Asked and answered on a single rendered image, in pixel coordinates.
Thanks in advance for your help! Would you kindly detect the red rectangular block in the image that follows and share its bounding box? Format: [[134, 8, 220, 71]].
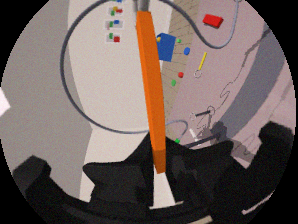
[[204, 15, 225, 28]]

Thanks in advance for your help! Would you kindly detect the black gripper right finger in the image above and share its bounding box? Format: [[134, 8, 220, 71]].
[[165, 136, 234, 202]]

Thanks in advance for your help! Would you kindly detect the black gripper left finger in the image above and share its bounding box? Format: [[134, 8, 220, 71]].
[[82, 132, 154, 206]]

